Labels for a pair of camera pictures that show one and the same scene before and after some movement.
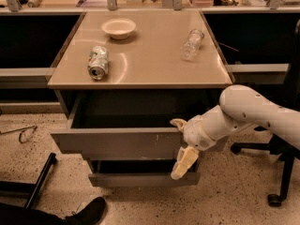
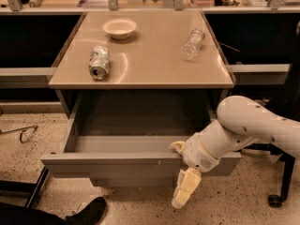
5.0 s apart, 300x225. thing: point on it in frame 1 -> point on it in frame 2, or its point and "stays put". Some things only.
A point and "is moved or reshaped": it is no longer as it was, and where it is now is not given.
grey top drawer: x=129 y=125 is moved or reshaped
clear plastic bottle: x=190 y=48 stays put
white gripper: x=197 y=133 -> x=196 y=154
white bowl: x=118 y=28 stays put
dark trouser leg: x=15 y=215 stays put
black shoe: x=90 y=215 stays put
